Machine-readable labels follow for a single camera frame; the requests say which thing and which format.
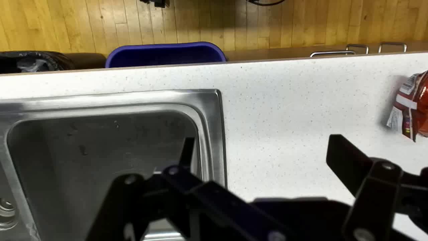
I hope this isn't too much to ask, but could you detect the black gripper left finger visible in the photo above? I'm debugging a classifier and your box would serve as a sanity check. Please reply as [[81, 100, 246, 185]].
[[84, 137, 286, 241]]

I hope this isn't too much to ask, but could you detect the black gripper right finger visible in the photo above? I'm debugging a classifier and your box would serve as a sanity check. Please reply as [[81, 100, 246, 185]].
[[325, 133, 428, 241]]

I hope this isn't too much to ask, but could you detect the red doritos packet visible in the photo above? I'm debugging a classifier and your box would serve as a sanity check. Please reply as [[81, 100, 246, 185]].
[[385, 71, 428, 144]]

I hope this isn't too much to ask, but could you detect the stainless steel double sink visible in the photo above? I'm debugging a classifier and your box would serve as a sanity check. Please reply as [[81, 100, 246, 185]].
[[0, 89, 227, 241]]

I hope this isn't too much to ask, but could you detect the metal sink drain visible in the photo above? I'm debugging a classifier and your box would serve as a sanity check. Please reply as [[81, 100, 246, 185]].
[[0, 196, 18, 232]]

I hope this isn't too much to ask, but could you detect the blue plastic bin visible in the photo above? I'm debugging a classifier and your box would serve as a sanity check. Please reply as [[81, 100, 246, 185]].
[[104, 42, 228, 70]]

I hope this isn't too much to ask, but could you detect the black trash bag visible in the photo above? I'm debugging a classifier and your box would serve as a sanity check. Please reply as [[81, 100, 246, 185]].
[[0, 50, 107, 76]]

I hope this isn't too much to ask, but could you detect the silver drawer handle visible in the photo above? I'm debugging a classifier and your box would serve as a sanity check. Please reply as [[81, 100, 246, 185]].
[[377, 42, 407, 55], [308, 50, 357, 59], [346, 43, 370, 57]]

